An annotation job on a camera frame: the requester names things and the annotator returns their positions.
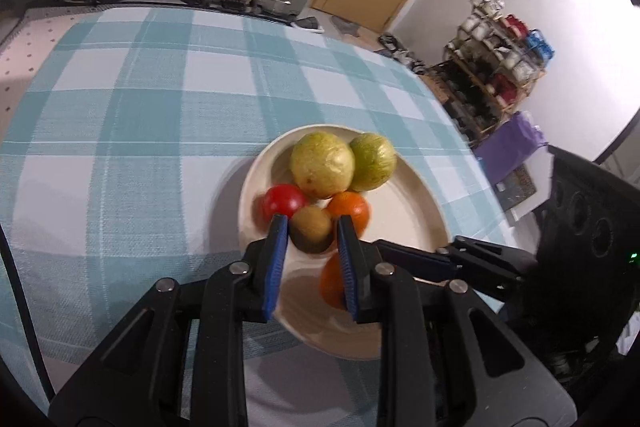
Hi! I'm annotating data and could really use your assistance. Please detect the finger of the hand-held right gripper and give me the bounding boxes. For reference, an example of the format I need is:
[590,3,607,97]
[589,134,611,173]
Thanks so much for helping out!
[452,236,539,282]
[375,239,526,304]

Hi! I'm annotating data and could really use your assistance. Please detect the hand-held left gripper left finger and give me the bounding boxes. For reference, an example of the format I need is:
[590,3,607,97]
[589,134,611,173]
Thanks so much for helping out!
[47,214,291,427]

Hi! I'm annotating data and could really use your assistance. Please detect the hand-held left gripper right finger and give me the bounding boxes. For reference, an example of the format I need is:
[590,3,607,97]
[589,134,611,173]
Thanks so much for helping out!
[336,215,576,427]

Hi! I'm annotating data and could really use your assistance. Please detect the orange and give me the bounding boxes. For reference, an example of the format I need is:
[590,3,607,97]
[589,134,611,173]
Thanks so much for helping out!
[325,191,372,230]
[320,252,351,310]

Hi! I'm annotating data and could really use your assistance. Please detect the cream round plate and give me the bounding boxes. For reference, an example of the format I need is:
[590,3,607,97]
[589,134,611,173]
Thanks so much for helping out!
[239,125,451,360]

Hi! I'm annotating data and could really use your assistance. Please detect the brown kiwi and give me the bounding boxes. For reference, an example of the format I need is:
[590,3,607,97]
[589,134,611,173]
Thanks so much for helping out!
[290,205,335,254]

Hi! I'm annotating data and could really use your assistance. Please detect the red tomato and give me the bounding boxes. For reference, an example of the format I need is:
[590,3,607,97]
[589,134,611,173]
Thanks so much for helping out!
[262,184,309,220]

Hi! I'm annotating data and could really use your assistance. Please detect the yellow guava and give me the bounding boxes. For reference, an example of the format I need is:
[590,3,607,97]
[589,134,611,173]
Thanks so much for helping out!
[290,132,356,200]

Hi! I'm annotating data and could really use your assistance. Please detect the green guava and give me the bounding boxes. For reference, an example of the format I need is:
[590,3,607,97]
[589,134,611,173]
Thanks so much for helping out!
[349,133,398,192]

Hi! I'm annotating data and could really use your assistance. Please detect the patterned doormat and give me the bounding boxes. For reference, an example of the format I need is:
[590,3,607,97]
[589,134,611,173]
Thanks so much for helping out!
[495,164,538,210]

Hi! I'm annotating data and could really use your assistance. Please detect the purple bag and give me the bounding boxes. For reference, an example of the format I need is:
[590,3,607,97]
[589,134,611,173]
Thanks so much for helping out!
[475,112,548,185]

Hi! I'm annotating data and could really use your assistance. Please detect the teal checkered tablecloth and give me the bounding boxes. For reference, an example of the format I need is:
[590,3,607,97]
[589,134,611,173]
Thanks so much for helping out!
[0,4,516,427]

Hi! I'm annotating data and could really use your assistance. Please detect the wooden shoe rack with shoes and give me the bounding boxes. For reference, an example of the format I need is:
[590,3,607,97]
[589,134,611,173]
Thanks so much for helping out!
[430,0,556,142]

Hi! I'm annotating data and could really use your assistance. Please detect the pile of shoes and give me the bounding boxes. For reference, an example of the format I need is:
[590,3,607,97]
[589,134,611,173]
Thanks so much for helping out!
[377,34,426,72]

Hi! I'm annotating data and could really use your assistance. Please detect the grey floor mat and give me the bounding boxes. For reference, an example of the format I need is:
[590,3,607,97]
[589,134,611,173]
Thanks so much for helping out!
[332,16,361,35]

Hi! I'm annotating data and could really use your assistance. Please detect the dotted white rug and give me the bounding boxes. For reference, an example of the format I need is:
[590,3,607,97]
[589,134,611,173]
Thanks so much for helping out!
[0,7,101,108]

